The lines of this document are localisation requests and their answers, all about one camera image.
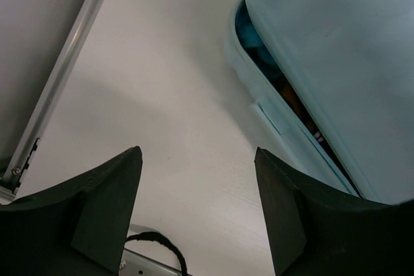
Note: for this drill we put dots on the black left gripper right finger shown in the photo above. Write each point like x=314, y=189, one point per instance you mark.
x=315, y=229

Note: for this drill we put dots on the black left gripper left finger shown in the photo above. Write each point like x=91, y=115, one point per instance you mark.
x=77, y=227

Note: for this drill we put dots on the brown trousers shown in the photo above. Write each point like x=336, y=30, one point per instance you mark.
x=292, y=99

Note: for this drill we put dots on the light blue suitcase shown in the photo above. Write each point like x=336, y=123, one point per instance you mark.
x=351, y=64

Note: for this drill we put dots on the light blue shirt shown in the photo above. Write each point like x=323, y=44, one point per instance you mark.
x=253, y=44

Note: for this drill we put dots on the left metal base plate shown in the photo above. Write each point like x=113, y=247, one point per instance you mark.
x=133, y=263

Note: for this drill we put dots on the aluminium table frame rail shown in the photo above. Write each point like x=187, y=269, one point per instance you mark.
x=40, y=43

